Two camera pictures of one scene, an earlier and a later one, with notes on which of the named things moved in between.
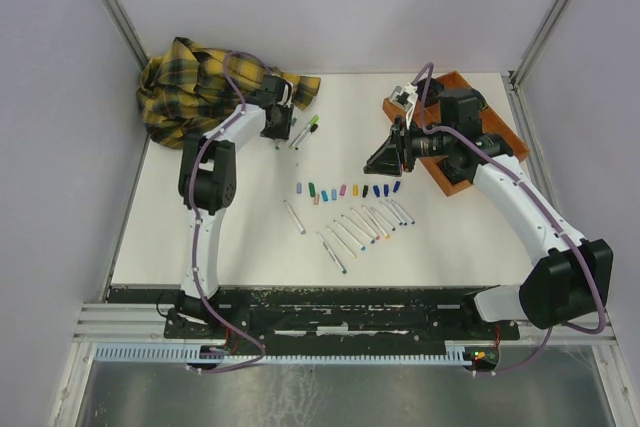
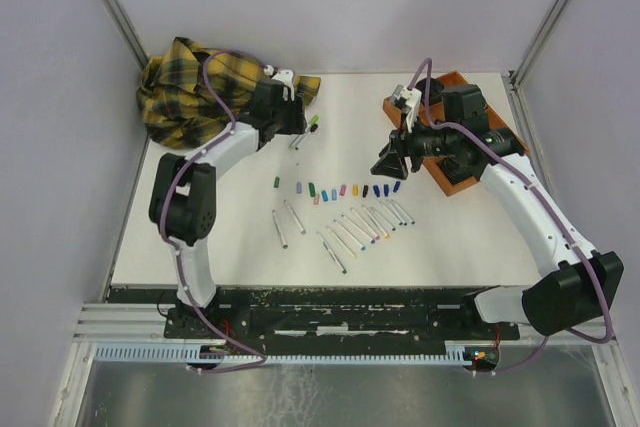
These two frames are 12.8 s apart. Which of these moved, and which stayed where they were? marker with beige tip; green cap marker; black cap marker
Moved: green cap marker
Stayed: black cap marker; marker with beige tip
